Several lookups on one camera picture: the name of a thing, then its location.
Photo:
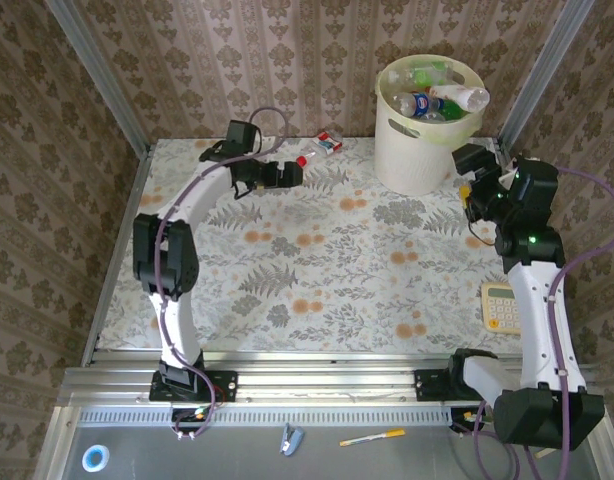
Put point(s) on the small clear bottle red cap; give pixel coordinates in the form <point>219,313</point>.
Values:
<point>301,161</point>

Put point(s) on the green bottle orange cap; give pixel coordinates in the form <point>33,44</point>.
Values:
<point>454,111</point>

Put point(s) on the small bottle blue cap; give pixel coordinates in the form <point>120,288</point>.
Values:
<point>424,103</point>

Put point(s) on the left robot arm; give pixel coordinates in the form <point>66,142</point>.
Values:
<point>179,330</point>

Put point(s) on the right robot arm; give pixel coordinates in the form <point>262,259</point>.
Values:
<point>542,320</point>

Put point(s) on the yellow-green bin liner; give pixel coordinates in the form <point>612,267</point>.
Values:
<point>457,136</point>

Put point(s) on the cream plastic bin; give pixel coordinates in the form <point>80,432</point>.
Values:
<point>412,160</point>

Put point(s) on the red white small carton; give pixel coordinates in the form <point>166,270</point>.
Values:
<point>327,143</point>

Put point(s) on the yellow calculator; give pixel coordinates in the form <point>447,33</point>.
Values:
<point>499,310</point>

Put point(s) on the wooden stick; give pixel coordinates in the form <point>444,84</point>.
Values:
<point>544,453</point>

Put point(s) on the yellow orange marker pen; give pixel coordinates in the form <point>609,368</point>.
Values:
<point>372,437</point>

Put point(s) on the blue stapler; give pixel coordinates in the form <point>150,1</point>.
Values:
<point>291,440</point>

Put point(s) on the blue tape roll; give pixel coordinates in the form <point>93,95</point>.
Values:
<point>96,469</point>

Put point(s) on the aluminium side rail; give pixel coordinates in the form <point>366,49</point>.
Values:
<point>118,260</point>
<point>502,146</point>

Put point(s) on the aluminium corner post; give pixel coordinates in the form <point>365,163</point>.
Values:
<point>545,70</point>
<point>107,85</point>

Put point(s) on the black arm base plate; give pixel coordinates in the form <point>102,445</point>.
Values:
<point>224,386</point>
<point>429,385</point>

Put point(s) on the aluminium mounting rail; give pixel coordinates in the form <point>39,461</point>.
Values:
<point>327,375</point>

